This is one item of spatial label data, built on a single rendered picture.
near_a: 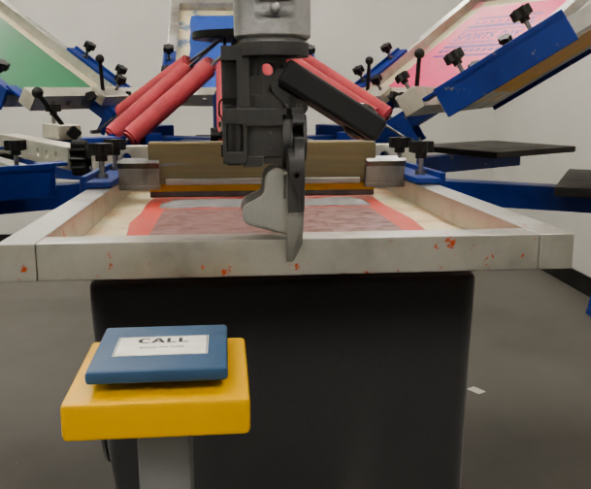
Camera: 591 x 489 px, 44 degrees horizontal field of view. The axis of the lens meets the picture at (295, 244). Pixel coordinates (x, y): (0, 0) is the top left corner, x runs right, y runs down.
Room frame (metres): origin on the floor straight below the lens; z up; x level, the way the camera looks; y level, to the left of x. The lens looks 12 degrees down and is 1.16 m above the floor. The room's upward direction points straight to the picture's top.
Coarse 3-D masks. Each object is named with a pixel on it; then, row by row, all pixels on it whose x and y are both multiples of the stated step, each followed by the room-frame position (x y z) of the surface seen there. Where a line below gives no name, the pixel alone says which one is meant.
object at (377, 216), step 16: (320, 208) 1.18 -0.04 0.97; (336, 208) 1.18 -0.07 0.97; (352, 208) 1.18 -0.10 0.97; (368, 208) 1.18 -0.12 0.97; (384, 208) 1.18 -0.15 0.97; (304, 224) 1.01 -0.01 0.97; (320, 224) 1.01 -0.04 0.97; (336, 224) 1.01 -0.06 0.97; (352, 224) 1.01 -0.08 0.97; (368, 224) 1.01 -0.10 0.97; (384, 224) 1.01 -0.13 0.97; (400, 224) 1.01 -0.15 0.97; (416, 224) 1.01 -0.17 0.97
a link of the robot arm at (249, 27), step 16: (240, 0) 0.71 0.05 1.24; (256, 0) 0.70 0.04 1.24; (272, 0) 0.70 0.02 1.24; (288, 0) 0.70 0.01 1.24; (304, 0) 0.71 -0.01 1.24; (240, 16) 0.71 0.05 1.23; (256, 16) 0.70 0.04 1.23; (272, 16) 0.70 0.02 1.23; (288, 16) 0.70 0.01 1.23; (304, 16) 0.71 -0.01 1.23; (240, 32) 0.71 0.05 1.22; (256, 32) 0.70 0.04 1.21; (272, 32) 0.70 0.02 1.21; (288, 32) 0.70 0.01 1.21; (304, 32) 0.71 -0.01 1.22
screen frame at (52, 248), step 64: (128, 192) 1.38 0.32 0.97; (448, 192) 1.10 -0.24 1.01; (0, 256) 0.68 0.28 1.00; (64, 256) 0.69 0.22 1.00; (128, 256) 0.69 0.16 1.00; (192, 256) 0.70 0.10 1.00; (256, 256) 0.71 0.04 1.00; (320, 256) 0.71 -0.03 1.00; (384, 256) 0.72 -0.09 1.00; (448, 256) 0.72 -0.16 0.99; (512, 256) 0.73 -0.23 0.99
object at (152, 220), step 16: (144, 208) 1.19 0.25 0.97; (192, 208) 1.19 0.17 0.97; (208, 208) 1.19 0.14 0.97; (224, 208) 1.19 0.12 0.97; (240, 208) 1.19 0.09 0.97; (144, 224) 1.02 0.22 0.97; (160, 224) 1.01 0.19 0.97; (176, 224) 1.01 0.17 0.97; (192, 224) 1.01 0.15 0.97; (208, 224) 1.01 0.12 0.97; (224, 224) 1.01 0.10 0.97; (240, 224) 1.01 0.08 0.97
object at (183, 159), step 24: (168, 144) 1.28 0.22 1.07; (192, 144) 1.28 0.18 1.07; (216, 144) 1.29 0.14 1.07; (312, 144) 1.30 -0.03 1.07; (336, 144) 1.31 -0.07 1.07; (360, 144) 1.31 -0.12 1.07; (168, 168) 1.28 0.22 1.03; (192, 168) 1.28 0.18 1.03; (216, 168) 1.29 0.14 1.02; (240, 168) 1.29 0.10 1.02; (264, 168) 1.29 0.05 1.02; (312, 168) 1.30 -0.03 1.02; (336, 168) 1.31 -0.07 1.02; (360, 168) 1.31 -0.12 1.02
